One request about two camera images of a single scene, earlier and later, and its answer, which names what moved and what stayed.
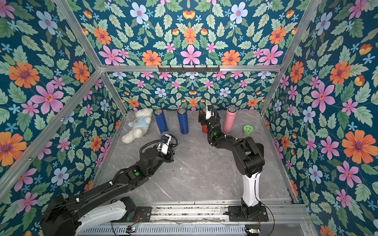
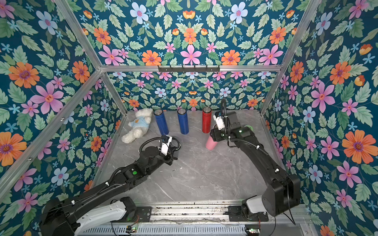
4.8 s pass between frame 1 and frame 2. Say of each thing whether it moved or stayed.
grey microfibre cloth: moved
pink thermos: moved
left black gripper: stayed
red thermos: stayed
